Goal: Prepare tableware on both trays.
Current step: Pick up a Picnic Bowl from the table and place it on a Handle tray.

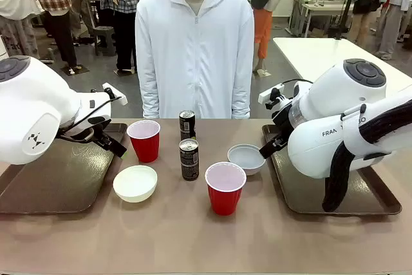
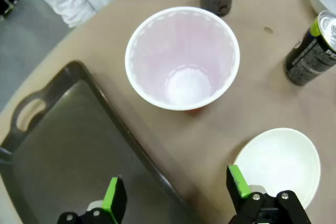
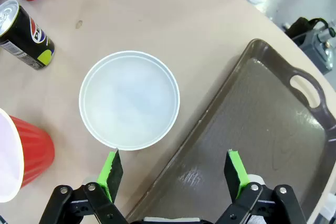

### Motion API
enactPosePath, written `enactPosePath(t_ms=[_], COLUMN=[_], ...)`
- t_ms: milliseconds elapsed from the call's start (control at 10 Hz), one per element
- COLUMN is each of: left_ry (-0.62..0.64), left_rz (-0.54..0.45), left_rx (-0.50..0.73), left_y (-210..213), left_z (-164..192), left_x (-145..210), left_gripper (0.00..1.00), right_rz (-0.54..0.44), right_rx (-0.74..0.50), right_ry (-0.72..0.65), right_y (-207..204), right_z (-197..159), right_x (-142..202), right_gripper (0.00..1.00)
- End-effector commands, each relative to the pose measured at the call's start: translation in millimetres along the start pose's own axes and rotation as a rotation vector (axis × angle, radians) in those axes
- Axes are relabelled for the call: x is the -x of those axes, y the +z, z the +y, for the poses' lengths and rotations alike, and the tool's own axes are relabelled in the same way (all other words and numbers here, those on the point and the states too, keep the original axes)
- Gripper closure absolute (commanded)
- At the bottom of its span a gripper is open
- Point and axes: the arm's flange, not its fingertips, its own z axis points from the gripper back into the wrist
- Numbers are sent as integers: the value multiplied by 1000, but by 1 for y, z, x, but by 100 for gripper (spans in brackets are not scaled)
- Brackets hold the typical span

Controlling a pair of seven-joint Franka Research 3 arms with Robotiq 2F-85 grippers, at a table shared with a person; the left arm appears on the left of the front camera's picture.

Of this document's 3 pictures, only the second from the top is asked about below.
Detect black floor stand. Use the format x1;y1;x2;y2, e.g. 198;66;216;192
0;0;19;18

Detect red plastic cup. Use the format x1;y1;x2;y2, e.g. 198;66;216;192
124;6;240;112

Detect dark brown serving tray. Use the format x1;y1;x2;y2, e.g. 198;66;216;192
0;60;195;224

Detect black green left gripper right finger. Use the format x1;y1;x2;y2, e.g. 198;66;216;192
227;165;312;224

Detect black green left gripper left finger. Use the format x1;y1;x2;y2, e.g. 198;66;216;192
57;175;128;224

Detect cream white bowl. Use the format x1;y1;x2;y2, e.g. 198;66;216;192
233;127;321;210

